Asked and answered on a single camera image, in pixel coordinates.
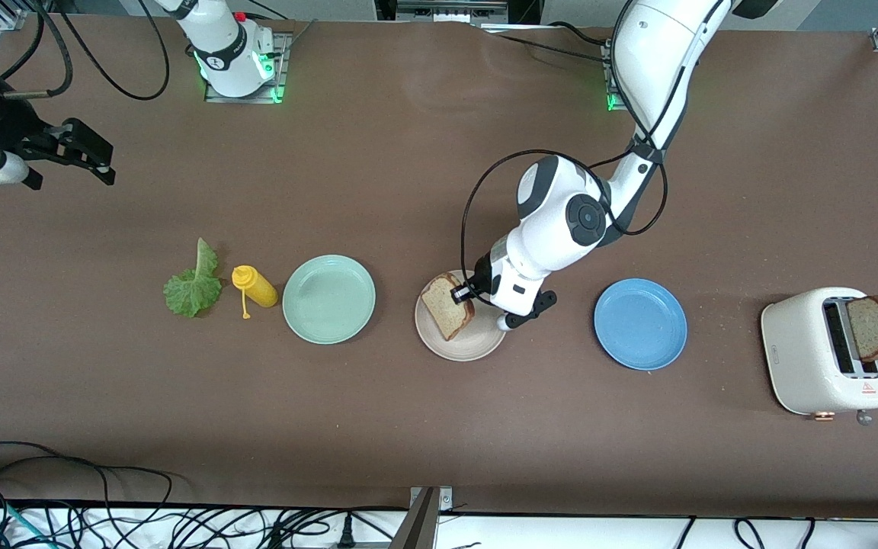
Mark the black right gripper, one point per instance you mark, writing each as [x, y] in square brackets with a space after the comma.
[6, 126]

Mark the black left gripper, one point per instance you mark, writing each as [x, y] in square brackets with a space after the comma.
[479, 278]

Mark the brown bread slice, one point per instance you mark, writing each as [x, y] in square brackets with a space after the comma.
[873, 328]
[443, 309]

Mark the green lettuce leaf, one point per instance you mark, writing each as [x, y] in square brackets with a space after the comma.
[191, 293]

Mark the yellow squeeze bottle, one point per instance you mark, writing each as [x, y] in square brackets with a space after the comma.
[256, 286]

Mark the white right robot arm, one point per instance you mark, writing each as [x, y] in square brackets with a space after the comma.
[225, 53]

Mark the beige plate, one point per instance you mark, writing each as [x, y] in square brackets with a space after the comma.
[477, 347]

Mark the mint green plate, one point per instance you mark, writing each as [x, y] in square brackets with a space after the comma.
[328, 299]

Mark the blue plate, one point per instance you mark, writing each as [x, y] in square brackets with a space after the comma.
[641, 324]

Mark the black power plug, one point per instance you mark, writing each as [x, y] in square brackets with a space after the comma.
[346, 534]

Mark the grey metal rack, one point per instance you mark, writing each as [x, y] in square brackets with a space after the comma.
[450, 9]

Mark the white toaster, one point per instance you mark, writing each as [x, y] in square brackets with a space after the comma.
[797, 358]

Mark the aluminium table bracket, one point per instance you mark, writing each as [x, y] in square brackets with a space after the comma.
[420, 522]

